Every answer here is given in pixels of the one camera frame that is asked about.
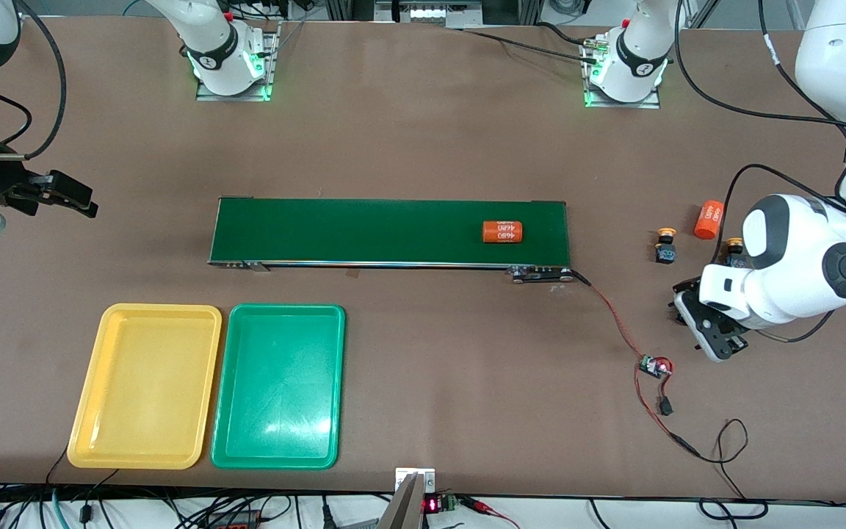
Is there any orange black power strip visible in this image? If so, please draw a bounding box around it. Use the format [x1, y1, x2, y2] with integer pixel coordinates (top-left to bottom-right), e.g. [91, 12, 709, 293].
[206, 509, 262, 529]

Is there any red and black wire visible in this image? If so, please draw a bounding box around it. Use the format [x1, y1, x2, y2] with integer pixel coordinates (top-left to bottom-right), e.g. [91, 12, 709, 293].
[572, 270, 701, 458]

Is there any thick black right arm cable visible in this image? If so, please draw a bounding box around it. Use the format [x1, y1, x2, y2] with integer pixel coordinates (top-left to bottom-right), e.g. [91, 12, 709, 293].
[0, 0, 68, 161]

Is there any small green circuit board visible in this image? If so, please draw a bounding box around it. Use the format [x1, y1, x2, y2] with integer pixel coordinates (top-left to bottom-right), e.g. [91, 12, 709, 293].
[639, 354, 675, 380]

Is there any red test lead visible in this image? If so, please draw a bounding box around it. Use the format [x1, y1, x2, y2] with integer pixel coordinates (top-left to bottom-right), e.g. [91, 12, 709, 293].
[460, 496, 521, 529]

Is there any looped black cable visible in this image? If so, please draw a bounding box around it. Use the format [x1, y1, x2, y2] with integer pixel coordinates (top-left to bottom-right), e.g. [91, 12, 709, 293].
[696, 419, 770, 519]

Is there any green plastic tray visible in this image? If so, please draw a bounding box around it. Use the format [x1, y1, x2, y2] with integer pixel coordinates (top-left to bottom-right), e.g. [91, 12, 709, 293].
[210, 303, 347, 470]

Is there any white power strip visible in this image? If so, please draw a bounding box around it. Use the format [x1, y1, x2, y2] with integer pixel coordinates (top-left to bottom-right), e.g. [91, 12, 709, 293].
[375, 0, 482, 24]

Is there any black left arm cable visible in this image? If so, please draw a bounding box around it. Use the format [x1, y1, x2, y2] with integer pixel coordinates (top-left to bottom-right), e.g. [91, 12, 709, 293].
[675, 0, 846, 345]

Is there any black cable with inline plug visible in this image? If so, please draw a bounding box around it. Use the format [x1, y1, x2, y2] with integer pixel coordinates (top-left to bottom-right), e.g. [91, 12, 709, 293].
[79, 470, 121, 524]

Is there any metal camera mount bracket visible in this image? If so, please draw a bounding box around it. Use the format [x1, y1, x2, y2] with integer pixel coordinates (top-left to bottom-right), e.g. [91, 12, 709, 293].
[377, 467, 437, 529]

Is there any black cable across table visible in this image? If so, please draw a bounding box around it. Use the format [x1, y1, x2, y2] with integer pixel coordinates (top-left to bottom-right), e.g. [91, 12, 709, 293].
[460, 28, 601, 65]

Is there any yellow plastic tray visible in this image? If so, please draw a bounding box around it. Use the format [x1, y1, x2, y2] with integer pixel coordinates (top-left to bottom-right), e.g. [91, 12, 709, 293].
[67, 303, 223, 470]

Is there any orange printed cylinder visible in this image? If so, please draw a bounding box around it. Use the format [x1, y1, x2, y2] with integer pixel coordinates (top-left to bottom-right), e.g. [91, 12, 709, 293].
[482, 220, 526, 246]
[693, 200, 726, 240]

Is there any green conveyor belt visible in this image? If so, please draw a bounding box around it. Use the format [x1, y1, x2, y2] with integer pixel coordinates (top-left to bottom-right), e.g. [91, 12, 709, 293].
[208, 196, 574, 284]

